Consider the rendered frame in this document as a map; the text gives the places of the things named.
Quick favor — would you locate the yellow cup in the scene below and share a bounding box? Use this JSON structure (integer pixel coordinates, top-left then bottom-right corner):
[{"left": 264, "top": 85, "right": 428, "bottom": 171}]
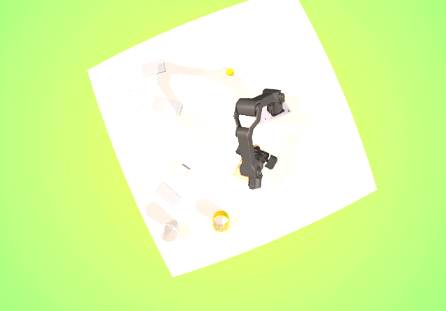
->
[{"left": 212, "top": 211, "right": 230, "bottom": 232}]

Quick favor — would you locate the white paper cup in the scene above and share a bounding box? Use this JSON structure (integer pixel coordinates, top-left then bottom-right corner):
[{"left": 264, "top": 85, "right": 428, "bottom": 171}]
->
[{"left": 159, "top": 220, "right": 178, "bottom": 242}]

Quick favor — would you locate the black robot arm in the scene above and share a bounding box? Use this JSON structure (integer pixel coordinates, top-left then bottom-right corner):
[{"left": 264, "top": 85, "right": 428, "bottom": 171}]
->
[{"left": 233, "top": 88, "right": 285, "bottom": 190}]

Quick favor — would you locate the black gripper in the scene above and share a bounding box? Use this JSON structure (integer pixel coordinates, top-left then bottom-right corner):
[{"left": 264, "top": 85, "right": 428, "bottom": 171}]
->
[{"left": 236, "top": 145, "right": 278, "bottom": 169}]

